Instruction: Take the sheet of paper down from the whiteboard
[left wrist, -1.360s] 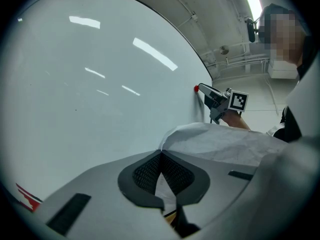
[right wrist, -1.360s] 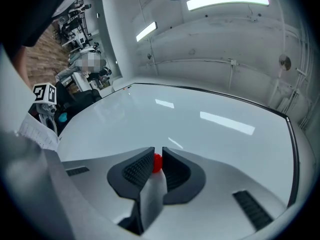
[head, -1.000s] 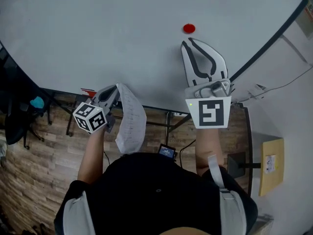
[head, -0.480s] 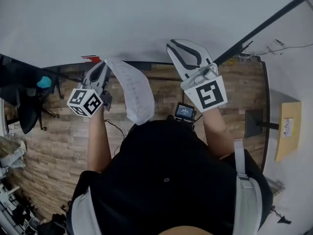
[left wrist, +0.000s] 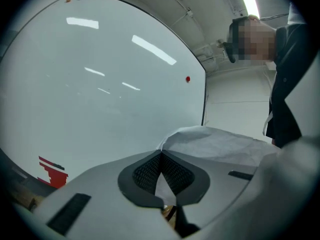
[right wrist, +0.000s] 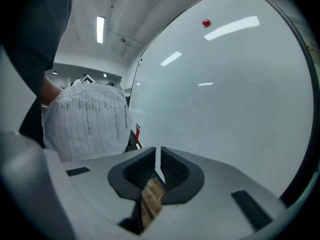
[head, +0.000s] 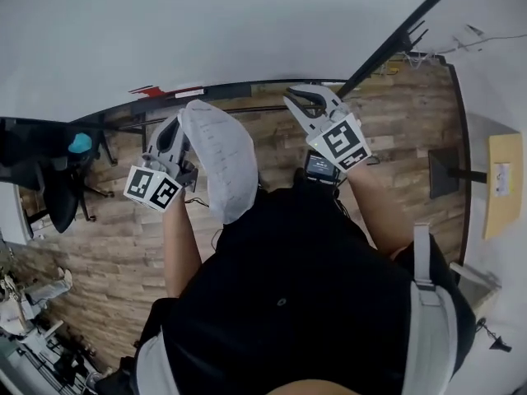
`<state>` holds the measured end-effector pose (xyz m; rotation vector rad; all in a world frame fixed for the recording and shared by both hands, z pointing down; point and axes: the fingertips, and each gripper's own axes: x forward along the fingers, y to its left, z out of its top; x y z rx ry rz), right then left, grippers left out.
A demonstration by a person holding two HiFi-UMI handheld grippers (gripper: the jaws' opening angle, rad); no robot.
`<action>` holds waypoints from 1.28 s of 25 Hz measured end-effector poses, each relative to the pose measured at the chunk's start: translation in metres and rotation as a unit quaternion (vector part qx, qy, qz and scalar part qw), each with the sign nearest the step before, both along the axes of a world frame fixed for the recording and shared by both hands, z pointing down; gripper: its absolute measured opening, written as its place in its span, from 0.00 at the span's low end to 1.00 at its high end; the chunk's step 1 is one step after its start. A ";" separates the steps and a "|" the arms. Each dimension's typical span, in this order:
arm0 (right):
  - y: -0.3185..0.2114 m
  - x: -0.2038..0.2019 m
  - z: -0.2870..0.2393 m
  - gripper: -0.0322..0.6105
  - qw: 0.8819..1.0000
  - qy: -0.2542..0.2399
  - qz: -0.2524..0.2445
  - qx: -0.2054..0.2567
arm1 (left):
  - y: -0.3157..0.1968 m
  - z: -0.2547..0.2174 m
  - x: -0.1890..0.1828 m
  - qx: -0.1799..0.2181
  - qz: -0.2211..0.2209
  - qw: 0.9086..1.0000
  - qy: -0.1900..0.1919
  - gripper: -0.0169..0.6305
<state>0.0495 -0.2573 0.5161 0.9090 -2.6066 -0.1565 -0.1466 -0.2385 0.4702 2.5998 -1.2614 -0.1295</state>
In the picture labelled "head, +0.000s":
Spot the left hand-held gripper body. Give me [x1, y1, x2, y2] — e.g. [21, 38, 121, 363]
[123, 150, 199, 213]

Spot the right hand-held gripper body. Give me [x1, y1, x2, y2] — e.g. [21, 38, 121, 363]
[305, 100, 374, 173]

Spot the white sheet of paper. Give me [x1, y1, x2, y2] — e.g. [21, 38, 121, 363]
[177, 99, 259, 225]

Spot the person's left forearm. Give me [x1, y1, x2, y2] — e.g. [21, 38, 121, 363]
[161, 193, 203, 299]

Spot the person's right forearm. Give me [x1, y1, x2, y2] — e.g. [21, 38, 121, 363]
[347, 163, 415, 262]

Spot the white label sheet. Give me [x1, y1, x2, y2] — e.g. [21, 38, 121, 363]
[493, 162, 512, 198]

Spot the black device with screen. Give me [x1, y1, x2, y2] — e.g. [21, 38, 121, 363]
[303, 150, 341, 184]

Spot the teal cloth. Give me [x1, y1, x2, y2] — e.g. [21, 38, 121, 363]
[68, 132, 94, 155]

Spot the black office chair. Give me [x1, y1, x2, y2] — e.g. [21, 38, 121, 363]
[0, 116, 119, 234]

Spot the person's black shirt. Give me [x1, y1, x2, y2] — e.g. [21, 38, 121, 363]
[94, 177, 478, 395]

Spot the cluttered metal shelf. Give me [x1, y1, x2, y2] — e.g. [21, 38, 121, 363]
[0, 302, 100, 395]

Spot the grey open bin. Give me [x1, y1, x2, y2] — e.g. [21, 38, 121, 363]
[448, 261, 502, 318]

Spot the white cable bundle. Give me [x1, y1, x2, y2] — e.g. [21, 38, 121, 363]
[405, 49, 438, 70]

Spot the black table pedestal base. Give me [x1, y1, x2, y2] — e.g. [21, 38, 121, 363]
[427, 146, 489, 199]

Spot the grey left backpack strap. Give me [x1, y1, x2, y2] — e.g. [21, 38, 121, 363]
[133, 331, 182, 395]

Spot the grey backpack strap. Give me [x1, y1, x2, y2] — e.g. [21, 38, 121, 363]
[401, 222, 460, 395]
[133, 331, 182, 395]

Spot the grey right backpack strap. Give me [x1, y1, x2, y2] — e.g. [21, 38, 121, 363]
[401, 222, 460, 395]

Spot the black cone with cord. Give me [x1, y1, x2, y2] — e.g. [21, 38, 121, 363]
[477, 318, 514, 353]

